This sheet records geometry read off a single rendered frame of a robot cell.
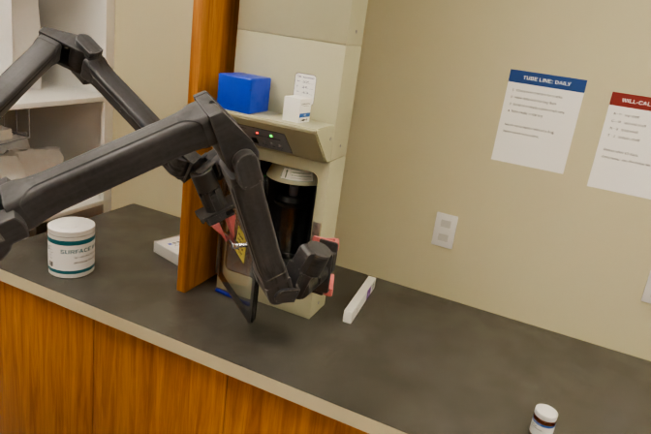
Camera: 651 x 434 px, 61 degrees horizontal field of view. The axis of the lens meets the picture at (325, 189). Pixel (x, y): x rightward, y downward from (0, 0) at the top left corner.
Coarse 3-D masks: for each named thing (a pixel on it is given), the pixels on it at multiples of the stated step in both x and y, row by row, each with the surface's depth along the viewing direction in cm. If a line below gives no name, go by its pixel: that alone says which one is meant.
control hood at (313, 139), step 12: (240, 120) 143; (252, 120) 141; (264, 120) 139; (276, 120) 139; (312, 120) 145; (276, 132) 141; (288, 132) 139; (300, 132) 136; (312, 132) 135; (324, 132) 138; (300, 144) 142; (312, 144) 139; (324, 144) 140; (300, 156) 147; (312, 156) 145; (324, 156) 143
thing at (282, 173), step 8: (272, 168) 159; (280, 168) 157; (288, 168) 156; (272, 176) 158; (280, 176) 156; (288, 176) 155; (296, 176) 155; (304, 176) 156; (312, 176) 157; (296, 184) 155; (304, 184) 156; (312, 184) 157
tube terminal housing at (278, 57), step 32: (256, 32) 148; (256, 64) 150; (288, 64) 146; (320, 64) 142; (352, 64) 145; (320, 96) 144; (352, 96) 150; (288, 160) 152; (320, 192) 150; (224, 288) 171
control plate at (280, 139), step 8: (248, 128) 145; (256, 128) 143; (248, 136) 149; (256, 136) 147; (264, 136) 145; (280, 136) 142; (256, 144) 151; (264, 144) 149; (280, 144) 146; (288, 144) 144; (288, 152) 148
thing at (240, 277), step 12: (264, 180) 133; (228, 192) 158; (264, 192) 133; (228, 228) 158; (240, 228) 148; (228, 252) 159; (228, 264) 159; (240, 264) 149; (252, 264) 141; (228, 276) 159; (240, 276) 149; (252, 276) 141; (228, 288) 159; (240, 288) 149; (252, 288) 141; (240, 300) 150; (252, 300) 142; (252, 312) 142
